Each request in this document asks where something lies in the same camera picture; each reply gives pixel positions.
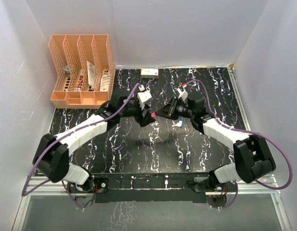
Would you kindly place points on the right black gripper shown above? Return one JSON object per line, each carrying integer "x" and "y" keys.
{"x": 164, "y": 111}

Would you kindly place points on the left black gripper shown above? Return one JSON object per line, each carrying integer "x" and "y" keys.
{"x": 143, "y": 121}

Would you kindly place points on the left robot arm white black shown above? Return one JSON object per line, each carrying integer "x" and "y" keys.
{"x": 53, "y": 153}

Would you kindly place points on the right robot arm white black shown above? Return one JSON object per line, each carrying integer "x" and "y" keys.
{"x": 252, "y": 156}

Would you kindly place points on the silver key with blue tag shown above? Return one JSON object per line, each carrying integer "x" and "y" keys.
{"x": 178, "y": 124}

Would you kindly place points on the small white red box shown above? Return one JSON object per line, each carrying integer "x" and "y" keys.
{"x": 149, "y": 73}

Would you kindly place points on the white labelled packet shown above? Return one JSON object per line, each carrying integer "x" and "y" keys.
{"x": 105, "y": 82}

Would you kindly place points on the white paper packet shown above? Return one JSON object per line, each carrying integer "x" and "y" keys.
{"x": 91, "y": 72}

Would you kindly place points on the orange plastic file organizer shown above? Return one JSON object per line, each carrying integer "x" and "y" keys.
{"x": 72, "y": 90}

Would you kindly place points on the round metal object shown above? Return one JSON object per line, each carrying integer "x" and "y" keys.
{"x": 67, "y": 69}

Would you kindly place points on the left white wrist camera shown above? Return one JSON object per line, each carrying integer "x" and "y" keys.
{"x": 144, "y": 96}

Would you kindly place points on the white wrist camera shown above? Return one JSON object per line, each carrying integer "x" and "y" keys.
{"x": 182, "y": 93}
{"x": 144, "y": 96}

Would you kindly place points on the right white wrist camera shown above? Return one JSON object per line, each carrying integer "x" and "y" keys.
{"x": 182, "y": 93}

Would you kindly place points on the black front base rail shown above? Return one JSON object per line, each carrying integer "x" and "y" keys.
{"x": 150, "y": 187}

